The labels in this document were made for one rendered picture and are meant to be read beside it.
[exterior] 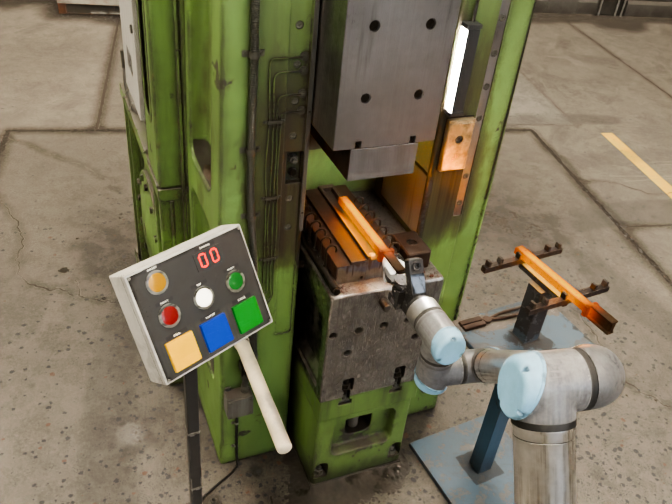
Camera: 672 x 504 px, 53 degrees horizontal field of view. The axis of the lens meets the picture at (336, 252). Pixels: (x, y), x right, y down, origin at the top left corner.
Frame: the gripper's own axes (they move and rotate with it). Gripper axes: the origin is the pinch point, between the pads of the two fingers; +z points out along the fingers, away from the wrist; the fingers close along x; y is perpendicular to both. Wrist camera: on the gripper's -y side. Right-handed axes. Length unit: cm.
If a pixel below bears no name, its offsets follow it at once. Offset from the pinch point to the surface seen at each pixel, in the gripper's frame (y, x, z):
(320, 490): 104, -12, -2
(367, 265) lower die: 7.8, -2.5, 7.3
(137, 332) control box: -1, -72, -12
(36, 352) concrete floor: 106, -103, 101
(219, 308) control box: 0, -52, -9
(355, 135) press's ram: -35.9, -11.9, 7.9
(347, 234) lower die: 5.7, -3.5, 21.0
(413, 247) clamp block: 6.4, 14.5, 10.5
